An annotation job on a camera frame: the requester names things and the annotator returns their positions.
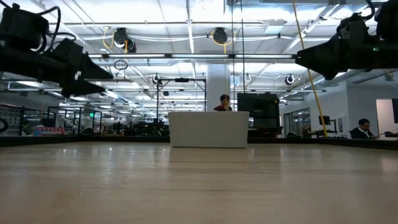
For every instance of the small black monitor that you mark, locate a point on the small black monitor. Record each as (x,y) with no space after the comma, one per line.
(325,120)

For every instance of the white plastic basket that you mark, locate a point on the white plastic basket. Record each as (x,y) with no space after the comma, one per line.
(208,130)

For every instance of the black computer case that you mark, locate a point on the black computer case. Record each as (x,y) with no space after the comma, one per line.
(258,107)

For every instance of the metal storage shelf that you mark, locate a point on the metal storage shelf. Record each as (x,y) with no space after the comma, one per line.
(14,115)

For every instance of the black frame stand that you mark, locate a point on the black frame stand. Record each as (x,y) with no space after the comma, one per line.
(182,80)

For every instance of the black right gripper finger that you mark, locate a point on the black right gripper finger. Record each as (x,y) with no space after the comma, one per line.
(323,60)

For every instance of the long ceiling light strip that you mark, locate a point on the long ceiling light strip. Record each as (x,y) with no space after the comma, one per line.
(199,56)

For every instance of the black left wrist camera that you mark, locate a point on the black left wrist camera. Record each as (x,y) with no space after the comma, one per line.
(21,28)

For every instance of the black frame enclosure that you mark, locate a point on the black frame enclosure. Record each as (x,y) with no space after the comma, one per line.
(101,123)

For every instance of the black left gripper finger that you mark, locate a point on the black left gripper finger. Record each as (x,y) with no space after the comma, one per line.
(81,88)
(93,72)

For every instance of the person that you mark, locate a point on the person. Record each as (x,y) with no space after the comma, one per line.
(360,132)
(224,101)

